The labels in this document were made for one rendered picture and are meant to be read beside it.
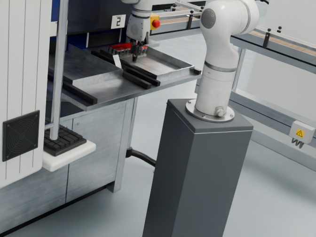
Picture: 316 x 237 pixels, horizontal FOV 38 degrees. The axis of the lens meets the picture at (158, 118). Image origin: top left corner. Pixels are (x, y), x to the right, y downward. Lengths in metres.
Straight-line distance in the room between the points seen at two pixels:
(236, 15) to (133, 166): 1.61
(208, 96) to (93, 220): 1.09
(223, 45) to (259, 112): 1.31
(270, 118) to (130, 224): 1.04
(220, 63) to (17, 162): 0.77
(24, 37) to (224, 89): 0.80
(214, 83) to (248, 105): 1.23
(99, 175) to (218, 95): 1.05
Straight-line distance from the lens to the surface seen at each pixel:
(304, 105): 3.36
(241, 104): 2.88
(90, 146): 1.49
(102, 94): 1.68
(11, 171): 1.27
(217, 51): 1.60
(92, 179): 2.46
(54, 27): 1.90
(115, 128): 2.40
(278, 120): 2.79
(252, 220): 2.72
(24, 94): 1.19
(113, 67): 1.89
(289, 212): 2.90
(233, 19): 1.55
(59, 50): 1.24
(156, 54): 2.17
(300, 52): 2.63
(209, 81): 1.65
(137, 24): 1.98
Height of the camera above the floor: 1.55
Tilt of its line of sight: 25 degrees down
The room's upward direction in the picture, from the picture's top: 10 degrees clockwise
